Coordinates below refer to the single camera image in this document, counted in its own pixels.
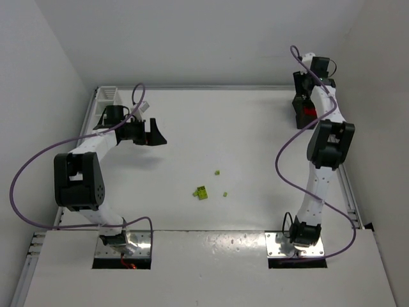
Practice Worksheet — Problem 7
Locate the white slotted container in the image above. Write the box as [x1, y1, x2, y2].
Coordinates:
[95, 86, 124, 125]

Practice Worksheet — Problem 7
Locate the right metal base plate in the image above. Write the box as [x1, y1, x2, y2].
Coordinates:
[265, 232, 325, 259]

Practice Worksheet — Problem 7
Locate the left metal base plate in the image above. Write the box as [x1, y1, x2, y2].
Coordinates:
[94, 230, 151, 259]

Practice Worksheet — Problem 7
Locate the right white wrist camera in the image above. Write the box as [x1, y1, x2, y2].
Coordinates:
[302, 52, 316, 67]

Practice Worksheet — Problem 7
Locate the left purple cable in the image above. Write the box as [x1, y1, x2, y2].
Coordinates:
[9, 83, 153, 231]

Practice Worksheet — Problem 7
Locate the red roof lego piece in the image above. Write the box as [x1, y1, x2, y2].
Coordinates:
[304, 107, 317, 118]

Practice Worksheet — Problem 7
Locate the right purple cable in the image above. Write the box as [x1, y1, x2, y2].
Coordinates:
[275, 45, 357, 263]

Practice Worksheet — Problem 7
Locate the black slotted container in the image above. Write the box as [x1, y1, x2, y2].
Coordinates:
[292, 99, 318, 130]

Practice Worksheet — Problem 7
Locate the purple cable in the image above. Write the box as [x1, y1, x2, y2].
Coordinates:
[9, 83, 153, 231]
[275, 45, 357, 263]

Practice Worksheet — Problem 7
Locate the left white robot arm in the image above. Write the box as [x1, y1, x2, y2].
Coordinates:
[54, 105, 167, 254]

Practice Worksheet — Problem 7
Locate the metal base plate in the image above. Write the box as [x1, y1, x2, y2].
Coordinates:
[94, 230, 151, 259]
[265, 232, 325, 259]

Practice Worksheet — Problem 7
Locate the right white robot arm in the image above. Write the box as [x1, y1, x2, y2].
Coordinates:
[289, 53, 355, 247]

